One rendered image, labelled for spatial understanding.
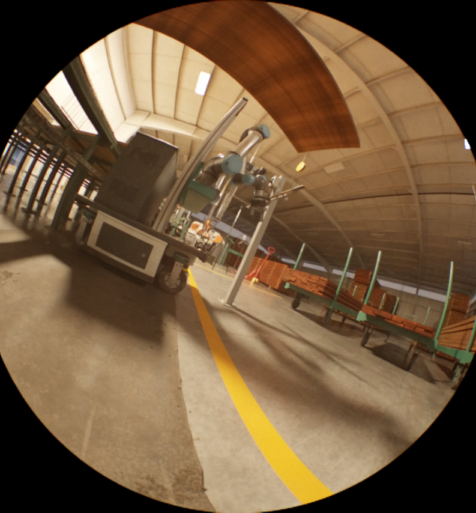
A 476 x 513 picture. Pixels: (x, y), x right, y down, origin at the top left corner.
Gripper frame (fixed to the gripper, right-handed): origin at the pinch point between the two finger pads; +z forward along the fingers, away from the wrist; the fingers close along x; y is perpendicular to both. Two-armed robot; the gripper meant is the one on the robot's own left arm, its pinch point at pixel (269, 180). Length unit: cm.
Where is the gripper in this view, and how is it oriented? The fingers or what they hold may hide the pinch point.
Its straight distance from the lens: 155.1
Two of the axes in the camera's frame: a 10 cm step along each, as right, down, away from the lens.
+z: 8.4, 3.9, 3.8
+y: 1.7, -8.5, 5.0
